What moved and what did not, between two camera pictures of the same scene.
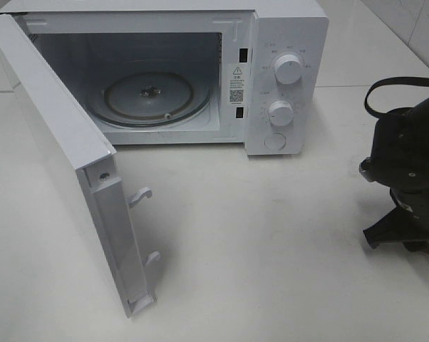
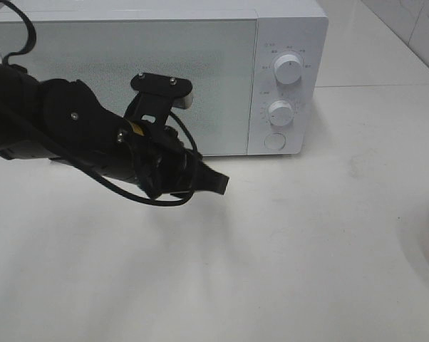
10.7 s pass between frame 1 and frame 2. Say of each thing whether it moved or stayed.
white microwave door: moved
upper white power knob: stayed
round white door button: stayed
